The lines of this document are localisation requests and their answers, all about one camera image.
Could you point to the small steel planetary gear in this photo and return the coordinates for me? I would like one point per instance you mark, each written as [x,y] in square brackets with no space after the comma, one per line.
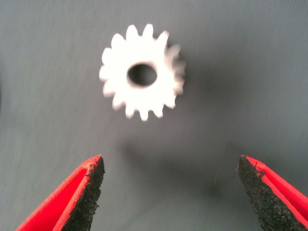
[115,72]

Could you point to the dark grey table cloth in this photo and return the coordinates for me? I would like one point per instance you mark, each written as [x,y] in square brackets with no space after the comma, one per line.
[48,72]

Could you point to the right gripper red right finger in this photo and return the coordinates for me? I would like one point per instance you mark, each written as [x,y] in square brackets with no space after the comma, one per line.
[272,204]

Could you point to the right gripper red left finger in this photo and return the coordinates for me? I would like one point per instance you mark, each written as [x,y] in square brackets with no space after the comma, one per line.
[72,197]

